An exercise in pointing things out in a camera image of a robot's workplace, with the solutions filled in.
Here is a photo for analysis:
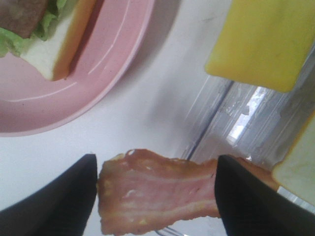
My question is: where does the yellow cheese slice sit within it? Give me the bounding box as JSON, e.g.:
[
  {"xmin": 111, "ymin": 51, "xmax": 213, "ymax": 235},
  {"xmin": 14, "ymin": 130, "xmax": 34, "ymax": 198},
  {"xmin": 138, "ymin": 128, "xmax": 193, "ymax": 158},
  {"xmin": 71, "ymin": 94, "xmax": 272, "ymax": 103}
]
[{"xmin": 205, "ymin": 0, "xmax": 315, "ymax": 92}]

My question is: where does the pink round plate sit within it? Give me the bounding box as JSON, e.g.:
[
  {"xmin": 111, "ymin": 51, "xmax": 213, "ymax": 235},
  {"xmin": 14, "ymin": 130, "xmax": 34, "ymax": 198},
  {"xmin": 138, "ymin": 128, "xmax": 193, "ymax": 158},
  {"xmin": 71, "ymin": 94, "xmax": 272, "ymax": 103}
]
[{"xmin": 0, "ymin": 0, "xmax": 185, "ymax": 137}]

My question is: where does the bread slice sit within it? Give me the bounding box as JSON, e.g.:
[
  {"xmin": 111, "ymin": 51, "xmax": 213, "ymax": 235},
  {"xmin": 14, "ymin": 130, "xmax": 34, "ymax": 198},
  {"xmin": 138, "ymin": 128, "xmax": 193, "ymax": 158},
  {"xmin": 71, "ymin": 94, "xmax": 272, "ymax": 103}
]
[
  {"xmin": 272, "ymin": 114, "xmax": 315, "ymax": 205},
  {"xmin": 20, "ymin": 0, "xmax": 96, "ymax": 81}
]

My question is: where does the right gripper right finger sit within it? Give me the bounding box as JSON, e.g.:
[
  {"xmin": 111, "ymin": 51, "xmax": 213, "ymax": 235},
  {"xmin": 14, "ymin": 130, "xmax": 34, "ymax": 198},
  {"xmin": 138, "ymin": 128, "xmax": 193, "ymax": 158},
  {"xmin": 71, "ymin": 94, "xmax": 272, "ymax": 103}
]
[{"xmin": 215, "ymin": 155, "xmax": 315, "ymax": 236}]

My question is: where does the green lettuce leaf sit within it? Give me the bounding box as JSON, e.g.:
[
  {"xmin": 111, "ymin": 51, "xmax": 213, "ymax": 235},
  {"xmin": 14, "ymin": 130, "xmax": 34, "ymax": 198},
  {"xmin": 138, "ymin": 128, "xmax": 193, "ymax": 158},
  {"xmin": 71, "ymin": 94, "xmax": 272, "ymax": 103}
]
[{"xmin": 0, "ymin": 0, "xmax": 67, "ymax": 58}]

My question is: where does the bacon strip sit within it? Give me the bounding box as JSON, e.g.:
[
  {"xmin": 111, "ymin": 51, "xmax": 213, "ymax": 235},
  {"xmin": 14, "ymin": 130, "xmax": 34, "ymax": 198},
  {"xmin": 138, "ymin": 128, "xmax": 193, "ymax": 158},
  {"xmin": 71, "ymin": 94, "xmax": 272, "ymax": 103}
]
[
  {"xmin": 0, "ymin": 0, "xmax": 48, "ymax": 38},
  {"xmin": 96, "ymin": 148, "xmax": 280, "ymax": 235}
]

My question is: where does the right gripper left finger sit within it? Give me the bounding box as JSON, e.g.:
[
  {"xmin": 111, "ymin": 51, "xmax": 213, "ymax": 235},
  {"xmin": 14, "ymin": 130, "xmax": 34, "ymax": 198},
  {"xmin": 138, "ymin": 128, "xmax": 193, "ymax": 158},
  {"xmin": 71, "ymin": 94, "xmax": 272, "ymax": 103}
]
[{"xmin": 0, "ymin": 154, "xmax": 97, "ymax": 236}]

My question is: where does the right clear plastic container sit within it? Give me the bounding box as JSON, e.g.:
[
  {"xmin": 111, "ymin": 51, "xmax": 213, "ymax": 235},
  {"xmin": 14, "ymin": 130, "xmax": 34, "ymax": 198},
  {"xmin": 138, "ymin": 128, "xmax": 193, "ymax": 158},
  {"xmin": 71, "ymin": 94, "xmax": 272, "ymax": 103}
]
[{"xmin": 159, "ymin": 44, "xmax": 315, "ymax": 236}]

